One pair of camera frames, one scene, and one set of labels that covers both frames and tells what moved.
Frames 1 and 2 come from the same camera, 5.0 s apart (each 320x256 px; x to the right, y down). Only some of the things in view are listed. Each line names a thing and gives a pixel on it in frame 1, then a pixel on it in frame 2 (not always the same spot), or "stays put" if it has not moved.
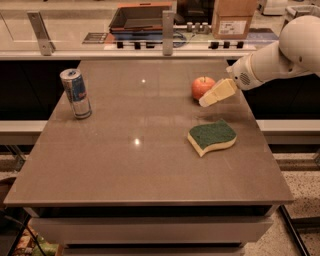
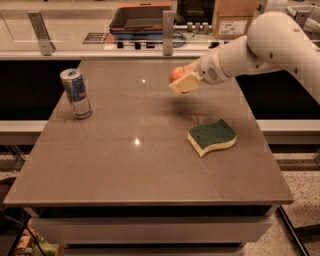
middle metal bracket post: (168, 32) stays put
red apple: (201, 85) -> (178, 72)
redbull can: (76, 92) stays put
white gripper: (240, 75) -> (209, 69)
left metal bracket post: (46, 45) stays put
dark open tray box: (139, 21) stays put
